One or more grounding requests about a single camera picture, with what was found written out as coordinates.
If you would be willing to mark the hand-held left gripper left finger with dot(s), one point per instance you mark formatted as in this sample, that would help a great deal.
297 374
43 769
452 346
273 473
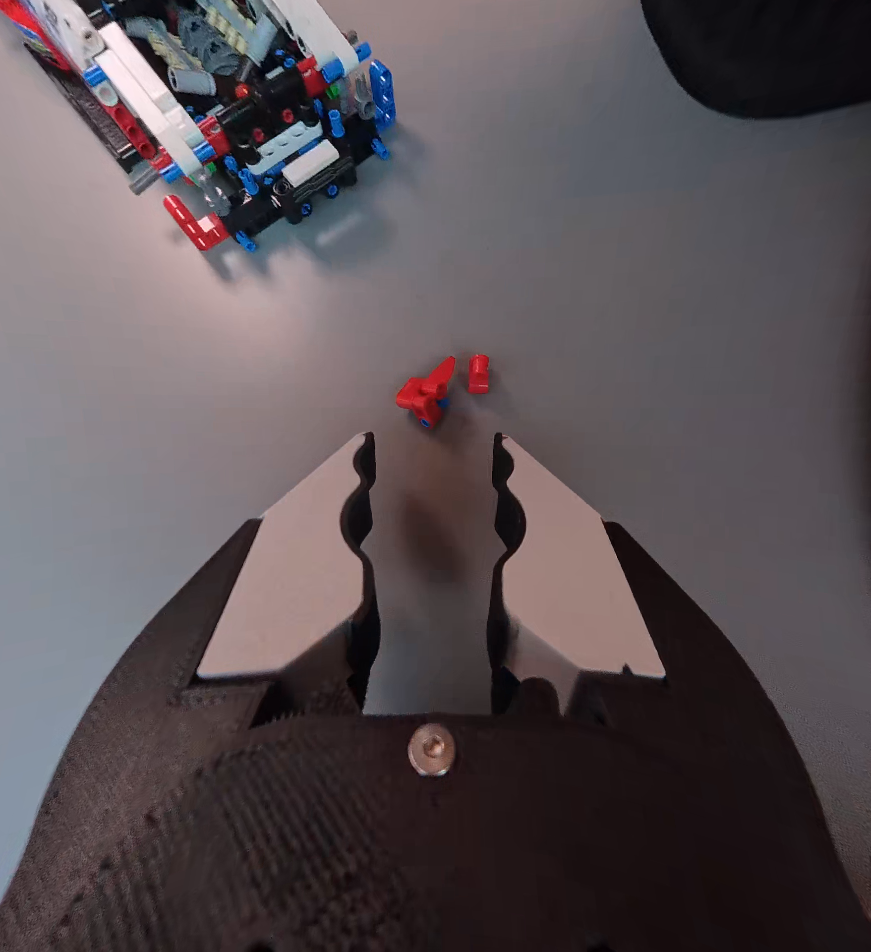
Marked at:
294 587

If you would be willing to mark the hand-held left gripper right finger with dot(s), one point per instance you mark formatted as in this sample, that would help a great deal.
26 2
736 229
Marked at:
576 587

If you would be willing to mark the red brick piece with blue pin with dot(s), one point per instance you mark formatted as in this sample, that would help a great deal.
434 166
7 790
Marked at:
420 394

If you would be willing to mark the small red brick piece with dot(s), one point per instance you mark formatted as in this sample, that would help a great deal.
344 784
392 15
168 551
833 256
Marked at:
478 375

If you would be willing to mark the grey desk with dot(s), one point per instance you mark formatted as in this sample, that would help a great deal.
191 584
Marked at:
628 297

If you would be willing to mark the brick-built toy car model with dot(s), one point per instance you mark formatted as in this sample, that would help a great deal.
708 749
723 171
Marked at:
257 97

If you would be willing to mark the black cloth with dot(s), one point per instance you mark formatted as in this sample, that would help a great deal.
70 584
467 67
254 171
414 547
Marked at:
785 52

